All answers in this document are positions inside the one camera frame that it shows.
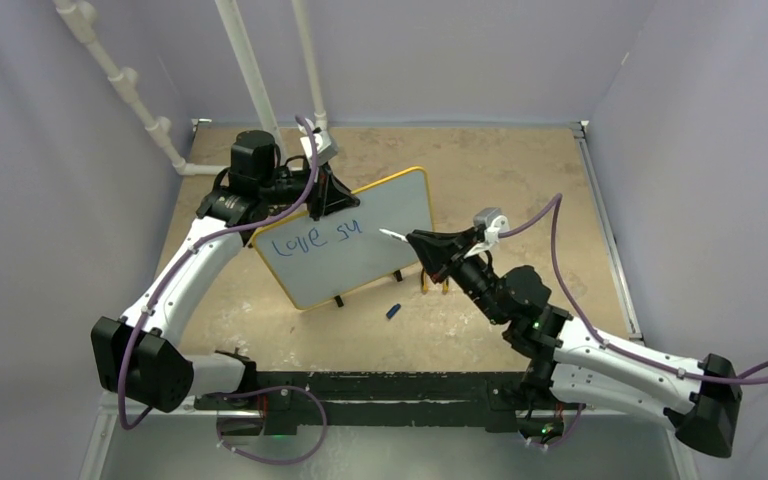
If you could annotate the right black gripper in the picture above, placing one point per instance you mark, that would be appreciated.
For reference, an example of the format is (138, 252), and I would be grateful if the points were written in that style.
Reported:
(436, 249)

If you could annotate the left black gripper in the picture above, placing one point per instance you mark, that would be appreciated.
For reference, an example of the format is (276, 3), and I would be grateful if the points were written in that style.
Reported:
(328, 195)

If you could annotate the blue whiteboard marker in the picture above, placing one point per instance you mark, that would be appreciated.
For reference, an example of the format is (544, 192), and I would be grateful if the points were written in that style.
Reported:
(394, 235)

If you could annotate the yellow framed whiteboard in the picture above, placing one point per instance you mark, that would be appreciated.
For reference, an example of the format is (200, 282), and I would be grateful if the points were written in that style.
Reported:
(315, 261)

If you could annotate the blue marker cap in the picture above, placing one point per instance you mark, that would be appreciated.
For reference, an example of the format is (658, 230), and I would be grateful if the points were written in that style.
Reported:
(393, 311)

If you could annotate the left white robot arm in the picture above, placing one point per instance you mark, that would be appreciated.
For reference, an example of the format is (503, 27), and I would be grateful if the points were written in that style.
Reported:
(137, 353)

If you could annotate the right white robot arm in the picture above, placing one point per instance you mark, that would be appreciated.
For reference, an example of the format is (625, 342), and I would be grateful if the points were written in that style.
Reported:
(571, 362)

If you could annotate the yellow handled pliers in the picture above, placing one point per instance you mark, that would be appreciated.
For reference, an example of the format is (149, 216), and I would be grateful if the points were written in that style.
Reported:
(426, 281)

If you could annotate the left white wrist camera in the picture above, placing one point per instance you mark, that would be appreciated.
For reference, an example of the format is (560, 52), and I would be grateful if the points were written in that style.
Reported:
(326, 146)

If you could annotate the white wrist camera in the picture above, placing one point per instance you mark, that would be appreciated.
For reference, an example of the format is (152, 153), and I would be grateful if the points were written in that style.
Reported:
(326, 146)
(490, 223)

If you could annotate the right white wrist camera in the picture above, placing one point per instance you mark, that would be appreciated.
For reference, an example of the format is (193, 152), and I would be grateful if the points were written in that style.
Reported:
(490, 223)

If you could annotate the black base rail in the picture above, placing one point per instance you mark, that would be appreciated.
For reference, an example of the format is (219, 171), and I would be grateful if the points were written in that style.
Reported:
(497, 402)

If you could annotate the aluminium frame rail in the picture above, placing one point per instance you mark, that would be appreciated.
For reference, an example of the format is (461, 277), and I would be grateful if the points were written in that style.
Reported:
(579, 132)

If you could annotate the white pvc pipe frame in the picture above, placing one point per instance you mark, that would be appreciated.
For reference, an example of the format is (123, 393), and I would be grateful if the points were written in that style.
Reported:
(177, 65)

